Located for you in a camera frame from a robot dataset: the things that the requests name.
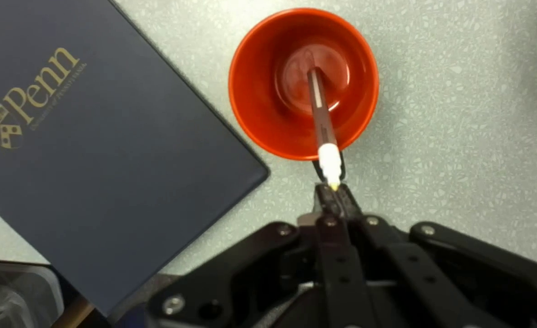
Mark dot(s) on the navy Penn folder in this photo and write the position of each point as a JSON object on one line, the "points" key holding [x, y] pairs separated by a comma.
{"points": [[115, 171]]}

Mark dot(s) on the red and black cup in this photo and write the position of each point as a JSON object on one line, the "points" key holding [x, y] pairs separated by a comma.
{"points": [[256, 92]]}

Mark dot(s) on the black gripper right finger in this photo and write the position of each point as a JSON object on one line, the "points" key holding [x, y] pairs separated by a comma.
{"points": [[450, 280]]}

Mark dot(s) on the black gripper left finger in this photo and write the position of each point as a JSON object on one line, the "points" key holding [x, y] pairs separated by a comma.
{"points": [[341, 274]]}

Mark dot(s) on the red marker with white cap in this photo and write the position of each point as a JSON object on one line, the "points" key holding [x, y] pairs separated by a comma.
{"points": [[323, 110]]}

